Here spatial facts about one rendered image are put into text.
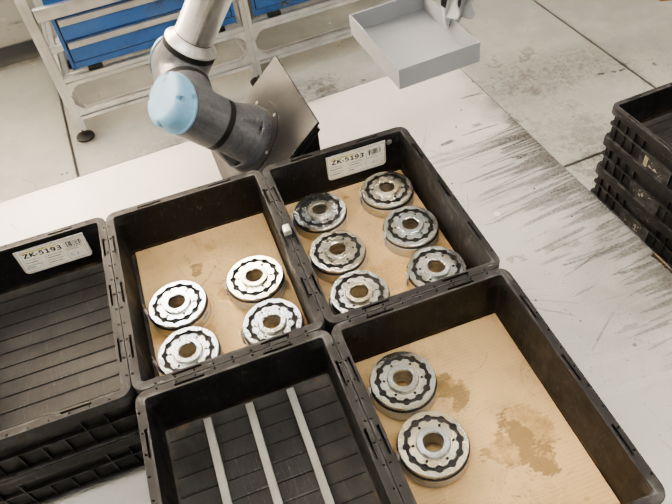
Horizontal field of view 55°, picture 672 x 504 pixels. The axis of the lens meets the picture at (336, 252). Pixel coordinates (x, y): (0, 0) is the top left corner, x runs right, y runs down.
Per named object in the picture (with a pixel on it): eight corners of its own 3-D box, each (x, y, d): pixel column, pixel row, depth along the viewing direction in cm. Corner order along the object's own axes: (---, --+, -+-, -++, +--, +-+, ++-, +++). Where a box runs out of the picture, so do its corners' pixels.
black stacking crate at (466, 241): (271, 212, 133) (261, 170, 125) (404, 170, 138) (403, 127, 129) (335, 366, 107) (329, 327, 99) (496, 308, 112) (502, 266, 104)
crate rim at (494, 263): (262, 176, 126) (259, 167, 124) (403, 133, 131) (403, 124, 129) (329, 334, 100) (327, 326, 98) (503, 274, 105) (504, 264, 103)
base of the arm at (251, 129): (223, 148, 153) (187, 133, 147) (257, 96, 148) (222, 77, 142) (243, 183, 143) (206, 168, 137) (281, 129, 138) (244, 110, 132)
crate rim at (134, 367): (108, 223, 121) (104, 214, 119) (261, 177, 126) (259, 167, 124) (138, 401, 95) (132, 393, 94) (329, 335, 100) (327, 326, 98)
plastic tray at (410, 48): (350, 33, 160) (348, 14, 156) (423, 9, 163) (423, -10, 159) (399, 89, 143) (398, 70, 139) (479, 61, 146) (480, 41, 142)
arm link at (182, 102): (203, 159, 138) (147, 136, 129) (193, 120, 146) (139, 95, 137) (236, 120, 133) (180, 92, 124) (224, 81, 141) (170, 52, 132)
